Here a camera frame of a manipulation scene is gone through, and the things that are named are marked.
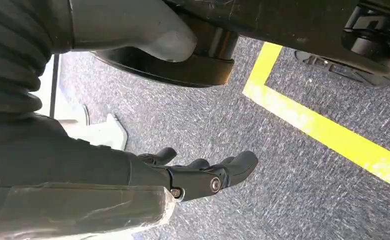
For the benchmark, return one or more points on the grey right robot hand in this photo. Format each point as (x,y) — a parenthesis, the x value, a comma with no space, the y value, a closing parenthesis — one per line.
(65,159)

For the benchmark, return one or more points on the ribbed grey right robot arm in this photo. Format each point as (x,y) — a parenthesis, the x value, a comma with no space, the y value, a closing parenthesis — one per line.
(12,49)

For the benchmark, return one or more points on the white desk leg panel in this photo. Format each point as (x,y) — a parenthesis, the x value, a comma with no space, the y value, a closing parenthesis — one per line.
(95,136)

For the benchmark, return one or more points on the yellow floor tape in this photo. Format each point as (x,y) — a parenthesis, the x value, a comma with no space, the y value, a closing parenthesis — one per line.
(313,122)

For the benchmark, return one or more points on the black robot leg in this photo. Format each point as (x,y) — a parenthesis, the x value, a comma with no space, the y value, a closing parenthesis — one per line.
(373,36)
(280,20)

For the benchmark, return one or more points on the black robot foot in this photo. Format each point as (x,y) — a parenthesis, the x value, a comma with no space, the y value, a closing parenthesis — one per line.
(363,76)

